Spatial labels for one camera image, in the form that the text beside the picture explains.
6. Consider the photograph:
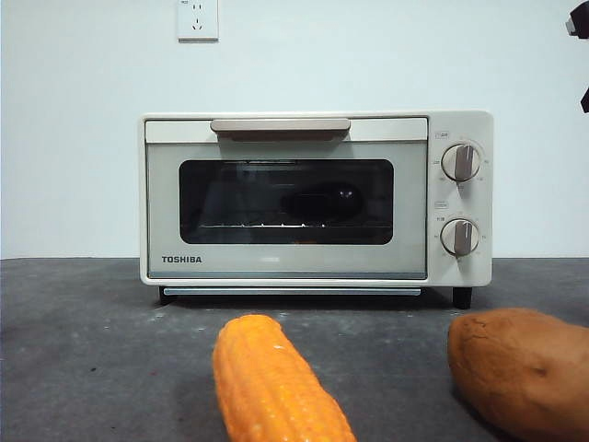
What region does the white wall socket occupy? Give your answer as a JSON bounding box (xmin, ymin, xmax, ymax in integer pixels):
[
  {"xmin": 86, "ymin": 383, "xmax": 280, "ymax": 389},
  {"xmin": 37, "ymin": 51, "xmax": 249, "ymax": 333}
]
[{"xmin": 177, "ymin": 0, "xmax": 220, "ymax": 43}]

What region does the purple eggplant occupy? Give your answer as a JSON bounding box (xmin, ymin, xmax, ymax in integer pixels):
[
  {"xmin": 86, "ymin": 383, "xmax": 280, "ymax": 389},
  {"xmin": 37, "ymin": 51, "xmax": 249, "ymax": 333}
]
[{"xmin": 280, "ymin": 181, "xmax": 364, "ymax": 220}]

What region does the cream Toshiba toaster oven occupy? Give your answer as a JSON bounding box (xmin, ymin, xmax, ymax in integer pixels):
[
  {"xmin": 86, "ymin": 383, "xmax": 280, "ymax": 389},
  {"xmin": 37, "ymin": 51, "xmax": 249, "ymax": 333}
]
[{"xmin": 139, "ymin": 109, "xmax": 495, "ymax": 309}]

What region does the brown sweet potato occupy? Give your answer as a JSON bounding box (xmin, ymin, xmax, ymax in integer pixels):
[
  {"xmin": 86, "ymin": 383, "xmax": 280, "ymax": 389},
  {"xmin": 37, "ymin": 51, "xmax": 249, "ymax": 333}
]
[{"xmin": 446, "ymin": 307, "xmax": 589, "ymax": 442}]

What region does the silver oven crumb tray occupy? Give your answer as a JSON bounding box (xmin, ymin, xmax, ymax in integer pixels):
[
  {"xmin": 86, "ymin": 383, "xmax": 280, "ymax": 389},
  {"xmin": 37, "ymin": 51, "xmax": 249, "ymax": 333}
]
[{"xmin": 160, "ymin": 285, "xmax": 422, "ymax": 297}]

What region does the wire oven rack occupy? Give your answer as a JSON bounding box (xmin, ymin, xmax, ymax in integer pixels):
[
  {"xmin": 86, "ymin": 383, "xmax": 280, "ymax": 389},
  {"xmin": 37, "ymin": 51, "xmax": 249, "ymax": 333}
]
[{"xmin": 197, "ymin": 223, "xmax": 392, "ymax": 230}]

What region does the oven door with glass window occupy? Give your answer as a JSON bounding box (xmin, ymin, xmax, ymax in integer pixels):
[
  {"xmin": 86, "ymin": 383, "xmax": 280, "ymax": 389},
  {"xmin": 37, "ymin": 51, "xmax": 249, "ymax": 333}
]
[{"xmin": 144, "ymin": 117, "xmax": 429, "ymax": 281}]

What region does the beige oven control knob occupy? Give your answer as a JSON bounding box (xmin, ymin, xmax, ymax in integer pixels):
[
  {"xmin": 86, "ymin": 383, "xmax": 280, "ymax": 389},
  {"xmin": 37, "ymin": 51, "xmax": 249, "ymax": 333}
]
[
  {"xmin": 440, "ymin": 217, "xmax": 481, "ymax": 259},
  {"xmin": 441, "ymin": 142, "xmax": 482, "ymax": 186}
]

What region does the orange corn cob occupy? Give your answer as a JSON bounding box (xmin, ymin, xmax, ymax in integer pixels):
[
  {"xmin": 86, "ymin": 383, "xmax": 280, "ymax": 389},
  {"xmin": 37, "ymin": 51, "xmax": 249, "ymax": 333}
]
[{"xmin": 212, "ymin": 314, "xmax": 358, "ymax": 442}]

